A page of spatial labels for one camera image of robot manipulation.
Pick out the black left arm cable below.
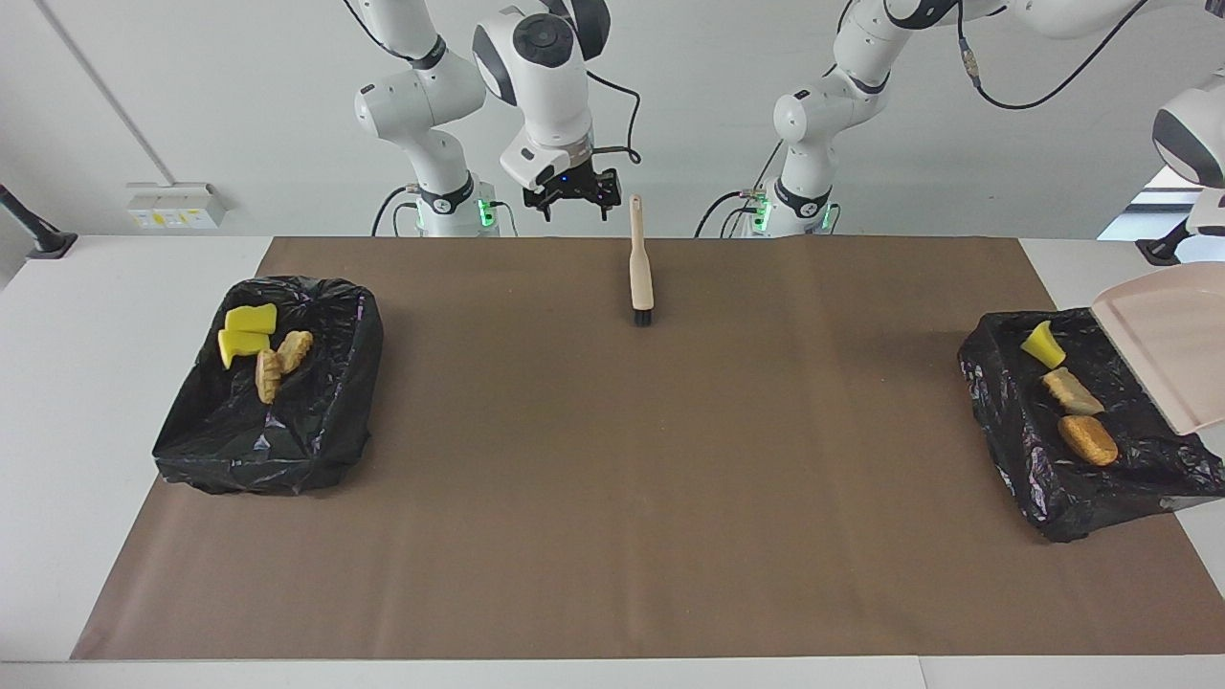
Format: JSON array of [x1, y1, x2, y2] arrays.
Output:
[[957, 0, 1149, 111]]

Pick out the brown paper table mat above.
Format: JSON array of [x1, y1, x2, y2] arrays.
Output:
[[72, 236, 1225, 661]]

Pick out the white wall outlet box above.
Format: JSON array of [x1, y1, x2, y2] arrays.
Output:
[[126, 182, 231, 231]]

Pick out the black plastic lined bin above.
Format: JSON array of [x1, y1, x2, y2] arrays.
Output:
[[153, 276, 386, 497], [957, 306, 1225, 545]]

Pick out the beige plastic dustpan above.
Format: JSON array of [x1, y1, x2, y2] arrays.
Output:
[[1092, 263, 1225, 436]]

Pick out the black left base cable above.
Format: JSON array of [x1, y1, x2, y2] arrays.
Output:
[[694, 144, 795, 237]]

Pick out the black base cable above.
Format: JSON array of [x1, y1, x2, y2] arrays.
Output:
[[694, 144, 795, 237], [371, 185, 422, 237]]

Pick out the black right base cable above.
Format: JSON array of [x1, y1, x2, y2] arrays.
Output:
[[371, 185, 422, 237]]

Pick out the bright window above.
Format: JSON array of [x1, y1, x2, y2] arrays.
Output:
[[1099, 163, 1197, 240]]

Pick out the brown toy nugget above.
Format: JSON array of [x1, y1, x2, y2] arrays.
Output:
[[1058, 414, 1120, 468]]

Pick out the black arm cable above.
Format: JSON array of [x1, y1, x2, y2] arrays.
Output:
[[957, 0, 1149, 111], [584, 67, 644, 166]]

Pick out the green and yellow sponge piece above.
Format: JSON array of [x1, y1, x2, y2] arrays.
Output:
[[217, 327, 272, 368]]

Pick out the black clamp stand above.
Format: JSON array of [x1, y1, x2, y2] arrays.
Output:
[[1136, 215, 1197, 267], [0, 184, 78, 259]]

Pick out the white wall cable duct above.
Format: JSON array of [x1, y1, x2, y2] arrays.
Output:
[[36, 0, 178, 188]]

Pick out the beige brush with black bristles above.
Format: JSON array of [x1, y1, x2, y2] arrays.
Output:
[[629, 193, 656, 327]]

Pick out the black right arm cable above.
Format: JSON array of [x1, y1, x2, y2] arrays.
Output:
[[584, 67, 644, 166]]

